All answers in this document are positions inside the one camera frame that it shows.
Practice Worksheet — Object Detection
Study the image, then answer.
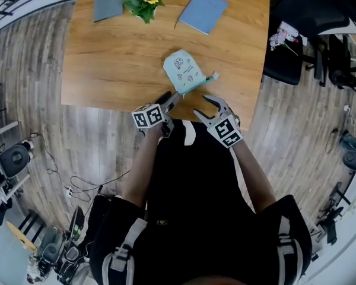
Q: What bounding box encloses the black metal railing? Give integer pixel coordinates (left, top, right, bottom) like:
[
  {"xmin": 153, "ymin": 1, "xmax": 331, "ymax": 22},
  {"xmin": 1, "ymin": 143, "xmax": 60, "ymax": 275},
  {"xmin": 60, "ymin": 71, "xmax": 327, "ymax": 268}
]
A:
[{"xmin": 0, "ymin": 0, "xmax": 47, "ymax": 37}]

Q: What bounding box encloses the white charger with cable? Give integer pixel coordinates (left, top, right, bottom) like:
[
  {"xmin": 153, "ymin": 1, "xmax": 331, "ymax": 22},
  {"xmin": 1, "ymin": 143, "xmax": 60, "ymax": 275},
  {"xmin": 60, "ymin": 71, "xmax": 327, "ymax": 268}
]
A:
[{"xmin": 343, "ymin": 104, "xmax": 356, "ymax": 126}]

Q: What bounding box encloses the person's black clothing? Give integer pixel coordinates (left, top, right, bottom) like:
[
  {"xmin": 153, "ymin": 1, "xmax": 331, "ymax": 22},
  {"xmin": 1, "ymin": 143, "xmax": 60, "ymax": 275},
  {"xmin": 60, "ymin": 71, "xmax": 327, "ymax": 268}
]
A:
[{"xmin": 88, "ymin": 120, "xmax": 314, "ymax": 285}]

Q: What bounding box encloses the potted sunflower plant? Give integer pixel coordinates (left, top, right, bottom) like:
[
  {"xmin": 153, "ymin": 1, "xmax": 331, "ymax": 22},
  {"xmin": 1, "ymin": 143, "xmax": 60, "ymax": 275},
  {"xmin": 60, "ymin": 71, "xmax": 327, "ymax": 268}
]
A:
[{"xmin": 122, "ymin": 0, "xmax": 166, "ymax": 26}]

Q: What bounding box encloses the grey harness strap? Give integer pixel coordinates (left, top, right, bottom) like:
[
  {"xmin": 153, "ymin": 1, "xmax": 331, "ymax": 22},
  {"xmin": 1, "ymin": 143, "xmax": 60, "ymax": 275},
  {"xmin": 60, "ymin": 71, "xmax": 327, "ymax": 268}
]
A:
[
  {"xmin": 102, "ymin": 218, "xmax": 149, "ymax": 285},
  {"xmin": 277, "ymin": 215, "xmax": 304, "ymax": 285}
]

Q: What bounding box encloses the black floor cable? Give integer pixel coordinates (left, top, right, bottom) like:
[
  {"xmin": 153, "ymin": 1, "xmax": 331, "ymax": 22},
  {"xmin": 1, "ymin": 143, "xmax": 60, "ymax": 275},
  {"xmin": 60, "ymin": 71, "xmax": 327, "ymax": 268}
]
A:
[{"xmin": 29, "ymin": 132, "xmax": 131, "ymax": 203}]

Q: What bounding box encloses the grey notebook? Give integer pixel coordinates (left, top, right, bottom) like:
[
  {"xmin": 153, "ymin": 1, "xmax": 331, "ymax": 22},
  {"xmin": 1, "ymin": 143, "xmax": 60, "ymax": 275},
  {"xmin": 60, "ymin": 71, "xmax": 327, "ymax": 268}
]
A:
[{"xmin": 93, "ymin": 0, "xmax": 125, "ymax": 23}]

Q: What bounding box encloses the round beige table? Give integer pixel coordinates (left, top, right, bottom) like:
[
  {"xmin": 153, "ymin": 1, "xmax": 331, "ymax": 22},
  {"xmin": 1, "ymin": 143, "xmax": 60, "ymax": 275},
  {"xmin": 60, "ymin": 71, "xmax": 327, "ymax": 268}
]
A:
[{"xmin": 6, "ymin": 220, "xmax": 37, "ymax": 252}]

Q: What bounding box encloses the light teal pencil pouch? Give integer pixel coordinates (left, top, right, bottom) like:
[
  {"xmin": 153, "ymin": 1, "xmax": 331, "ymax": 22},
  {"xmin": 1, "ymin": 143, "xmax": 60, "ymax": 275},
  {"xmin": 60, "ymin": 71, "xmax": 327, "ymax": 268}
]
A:
[{"xmin": 162, "ymin": 49, "xmax": 220, "ymax": 99}]

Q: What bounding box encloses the white pink packet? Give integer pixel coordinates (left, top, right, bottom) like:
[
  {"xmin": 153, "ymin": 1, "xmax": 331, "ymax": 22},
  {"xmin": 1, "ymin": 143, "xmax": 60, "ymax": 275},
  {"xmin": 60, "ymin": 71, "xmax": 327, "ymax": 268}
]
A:
[{"xmin": 277, "ymin": 22, "xmax": 300, "ymax": 42}]

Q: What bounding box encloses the black swivel office chair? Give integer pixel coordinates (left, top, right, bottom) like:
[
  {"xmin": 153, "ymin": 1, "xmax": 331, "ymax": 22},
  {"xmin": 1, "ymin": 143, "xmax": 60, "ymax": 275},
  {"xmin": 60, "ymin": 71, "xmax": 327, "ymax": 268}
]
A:
[{"xmin": 313, "ymin": 34, "xmax": 356, "ymax": 96}]

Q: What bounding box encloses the black mesh office chair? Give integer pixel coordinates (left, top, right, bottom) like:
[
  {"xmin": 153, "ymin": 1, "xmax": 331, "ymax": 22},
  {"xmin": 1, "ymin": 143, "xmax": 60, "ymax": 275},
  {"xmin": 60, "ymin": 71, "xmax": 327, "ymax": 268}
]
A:
[{"xmin": 260, "ymin": 0, "xmax": 351, "ymax": 86}]

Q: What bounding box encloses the person's left forearm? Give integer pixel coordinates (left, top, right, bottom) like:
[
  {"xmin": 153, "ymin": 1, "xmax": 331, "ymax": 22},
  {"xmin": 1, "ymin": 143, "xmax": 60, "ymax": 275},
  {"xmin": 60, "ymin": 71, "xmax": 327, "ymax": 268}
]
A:
[{"xmin": 121, "ymin": 126, "xmax": 164, "ymax": 210}]

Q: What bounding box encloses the white side table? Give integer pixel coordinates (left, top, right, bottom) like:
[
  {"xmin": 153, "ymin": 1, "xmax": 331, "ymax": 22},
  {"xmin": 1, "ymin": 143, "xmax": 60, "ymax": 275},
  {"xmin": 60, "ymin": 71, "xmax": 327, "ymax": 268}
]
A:
[{"xmin": 0, "ymin": 120, "xmax": 19, "ymax": 144}]

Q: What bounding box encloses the artificial purple flower stem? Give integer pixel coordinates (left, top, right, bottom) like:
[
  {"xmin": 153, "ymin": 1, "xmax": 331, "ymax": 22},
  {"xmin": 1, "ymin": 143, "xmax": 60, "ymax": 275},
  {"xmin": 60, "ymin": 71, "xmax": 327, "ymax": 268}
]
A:
[{"xmin": 268, "ymin": 30, "xmax": 299, "ymax": 56}]

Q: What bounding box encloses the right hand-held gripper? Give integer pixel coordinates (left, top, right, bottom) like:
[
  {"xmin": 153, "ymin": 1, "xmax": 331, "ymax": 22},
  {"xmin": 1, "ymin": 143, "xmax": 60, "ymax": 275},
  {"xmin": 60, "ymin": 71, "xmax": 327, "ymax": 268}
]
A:
[{"xmin": 192, "ymin": 94, "xmax": 244, "ymax": 150}]

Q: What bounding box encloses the person's right forearm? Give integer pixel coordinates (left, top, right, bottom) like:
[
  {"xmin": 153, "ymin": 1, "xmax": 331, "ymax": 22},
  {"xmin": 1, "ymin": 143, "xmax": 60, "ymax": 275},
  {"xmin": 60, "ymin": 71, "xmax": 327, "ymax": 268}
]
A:
[{"xmin": 230, "ymin": 142, "xmax": 278, "ymax": 215}]

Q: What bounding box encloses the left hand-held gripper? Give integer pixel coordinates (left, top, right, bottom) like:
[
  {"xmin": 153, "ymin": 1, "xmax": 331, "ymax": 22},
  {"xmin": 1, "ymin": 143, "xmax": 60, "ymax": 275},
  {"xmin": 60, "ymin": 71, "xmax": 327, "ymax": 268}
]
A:
[{"xmin": 131, "ymin": 91, "xmax": 181, "ymax": 139}]

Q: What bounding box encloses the blue notebook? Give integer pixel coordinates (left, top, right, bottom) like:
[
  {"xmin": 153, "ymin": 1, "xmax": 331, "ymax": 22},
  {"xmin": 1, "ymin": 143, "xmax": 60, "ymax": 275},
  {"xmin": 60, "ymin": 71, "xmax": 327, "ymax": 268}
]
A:
[{"xmin": 173, "ymin": 0, "xmax": 230, "ymax": 36}]

